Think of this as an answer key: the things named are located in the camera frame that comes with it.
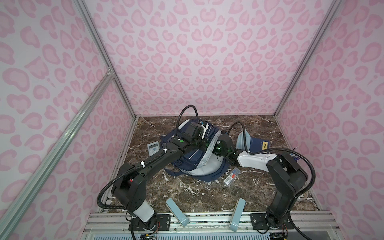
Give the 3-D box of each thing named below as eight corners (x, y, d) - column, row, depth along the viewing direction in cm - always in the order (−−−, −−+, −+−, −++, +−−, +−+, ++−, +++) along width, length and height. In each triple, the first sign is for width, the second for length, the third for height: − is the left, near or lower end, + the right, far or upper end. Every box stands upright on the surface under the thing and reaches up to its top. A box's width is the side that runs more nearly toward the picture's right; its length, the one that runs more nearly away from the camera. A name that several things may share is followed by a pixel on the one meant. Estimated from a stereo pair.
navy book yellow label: (249, 151, 101) (249, 150, 100) (250, 138, 108) (251, 136, 107) (269, 156, 99) (270, 155, 97) (269, 142, 106) (270, 141, 104)
